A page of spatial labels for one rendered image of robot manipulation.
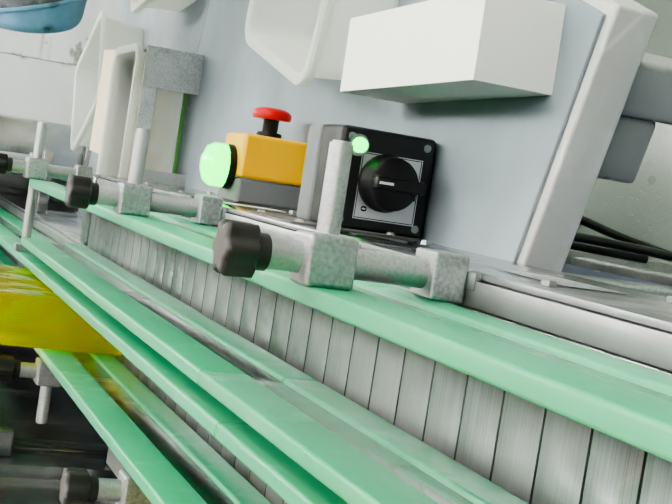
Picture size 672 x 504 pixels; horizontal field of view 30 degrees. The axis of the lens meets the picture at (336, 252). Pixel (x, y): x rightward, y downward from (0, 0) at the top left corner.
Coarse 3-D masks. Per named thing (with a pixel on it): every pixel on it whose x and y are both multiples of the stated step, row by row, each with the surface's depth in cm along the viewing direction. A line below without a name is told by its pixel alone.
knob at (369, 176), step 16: (384, 160) 95; (400, 160) 95; (368, 176) 95; (384, 176) 94; (400, 176) 95; (416, 176) 96; (368, 192) 95; (384, 192) 95; (400, 192) 95; (416, 192) 94; (384, 208) 95; (400, 208) 96
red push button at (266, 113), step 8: (256, 112) 125; (264, 112) 125; (272, 112) 125; (280, 112) 125; (264, 120) 126; (272, 120) 126; (280, 120) 125; (288, 120) 126; (264, 128) 126; (272, 128) 126
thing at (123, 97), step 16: (128, 48) 173; (112, 64) 182; (128, 64) 182; (144, 64) 168; (112, 80) 182; (128, 80) 183; (112, 96) 182; (128, 96) 183; (112, 112) 183; (128, 112) 168; (112, 128) 183; (128, 128) 168; (112, 144) 183; (128, 144) 168; (112, 160) 183; (128, 160) 169
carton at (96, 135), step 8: (104, 56) 198; (112, 56) 192; (104, 64) 197; (104, 72) 196; (104, 80) 196; (104, 88) 195; (104, 96) 194; (96, 104) 199; (104, 104) 193; (96, 112) 198; (104, 112) 192; (96, 120) 198; (96, 128) 197; (96, 136) 196; (96, 144) 195; (96, 152) 194
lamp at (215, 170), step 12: (216, 144) 124; (228, 144) 125; (204, 156) 124; (216, 156) 123; (228, 156) 124; (204, 168) 124; (216, 168) 123; (228, 168) 123; (204, 180) 125; (216, 180) 124; (228, 180) 124
